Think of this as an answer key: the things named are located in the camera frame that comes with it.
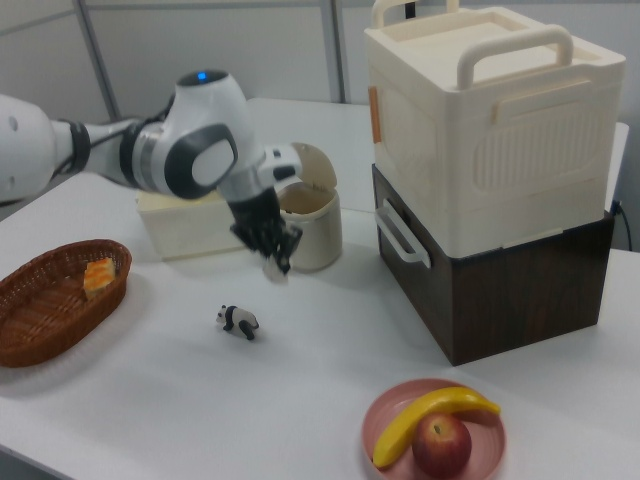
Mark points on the yellow toy banana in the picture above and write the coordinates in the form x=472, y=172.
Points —
x=400, y=430

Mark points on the white square plastic container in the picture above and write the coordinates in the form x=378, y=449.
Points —
x=190, y=230

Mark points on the red toy apple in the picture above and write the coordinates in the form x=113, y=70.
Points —
x=442, y=445

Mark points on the dark brown wooden drawer box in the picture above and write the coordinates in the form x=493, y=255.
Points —
x=500, y=310

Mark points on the brown wicker basket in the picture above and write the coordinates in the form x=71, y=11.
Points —
x=30, y=340

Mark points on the orange latch on cream box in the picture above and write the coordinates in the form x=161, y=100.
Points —
x=375, y=115

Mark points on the cream plastic storage box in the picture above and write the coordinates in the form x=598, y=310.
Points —
x=425, y=150

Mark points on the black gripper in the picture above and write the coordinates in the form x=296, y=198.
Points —
x=255, y=210

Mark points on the cream lidded trash can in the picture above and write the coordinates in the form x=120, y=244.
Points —
x=320, y=235

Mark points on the pink plate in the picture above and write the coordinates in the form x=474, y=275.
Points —
x=492, y=450

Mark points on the orange topped bread piece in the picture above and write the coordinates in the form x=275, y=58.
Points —
x=99, y=277

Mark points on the black white panda figurine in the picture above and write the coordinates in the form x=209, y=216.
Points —
x=242, y=320

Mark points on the white grey Franka robot arm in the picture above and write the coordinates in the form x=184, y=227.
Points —
x=200, y=150

